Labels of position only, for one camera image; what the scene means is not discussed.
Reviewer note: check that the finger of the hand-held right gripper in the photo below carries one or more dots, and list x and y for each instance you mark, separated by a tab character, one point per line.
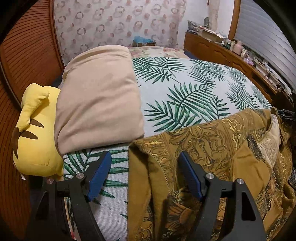
288	114

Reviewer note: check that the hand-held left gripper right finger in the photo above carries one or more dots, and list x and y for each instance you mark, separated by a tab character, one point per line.
189	176

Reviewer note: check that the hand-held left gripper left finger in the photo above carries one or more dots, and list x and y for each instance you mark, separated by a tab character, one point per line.
99	176

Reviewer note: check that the golden brown patterned blanket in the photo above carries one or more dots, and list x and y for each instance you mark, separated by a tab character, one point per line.
157	173

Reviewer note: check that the purple tissue box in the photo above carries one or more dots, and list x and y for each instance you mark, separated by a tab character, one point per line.
249	61

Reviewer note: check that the yellow plush toy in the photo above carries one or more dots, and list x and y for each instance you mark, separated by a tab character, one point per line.
34	143

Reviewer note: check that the beige pillow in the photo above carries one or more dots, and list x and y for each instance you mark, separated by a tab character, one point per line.
97	97

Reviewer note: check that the pink thermos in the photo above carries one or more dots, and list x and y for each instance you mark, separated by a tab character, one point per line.
237	48

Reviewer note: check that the leaf print bed sheet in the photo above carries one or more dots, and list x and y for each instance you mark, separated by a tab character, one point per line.
185	92

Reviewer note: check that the grey window blind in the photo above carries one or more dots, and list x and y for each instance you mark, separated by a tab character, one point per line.
261	27

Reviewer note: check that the wooden louvered wardrobe door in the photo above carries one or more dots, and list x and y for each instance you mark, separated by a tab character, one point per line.
30	46
9	143

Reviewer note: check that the wooden cabinet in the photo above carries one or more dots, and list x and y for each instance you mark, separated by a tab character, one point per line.
208	48

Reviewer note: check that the open cardboard box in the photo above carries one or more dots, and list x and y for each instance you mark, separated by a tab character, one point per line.
211	34

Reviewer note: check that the tied beige curtain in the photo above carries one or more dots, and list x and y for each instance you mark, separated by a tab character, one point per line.
214	14

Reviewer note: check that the floral quilt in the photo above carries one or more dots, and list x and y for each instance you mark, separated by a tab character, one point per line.
159	51

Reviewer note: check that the small cardboard box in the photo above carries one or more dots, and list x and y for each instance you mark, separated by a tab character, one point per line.
144	44

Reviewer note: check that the circle pattern curtain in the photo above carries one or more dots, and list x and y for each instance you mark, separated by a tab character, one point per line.
104	23

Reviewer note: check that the wooden window frame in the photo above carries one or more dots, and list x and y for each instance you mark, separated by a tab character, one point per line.
234	20

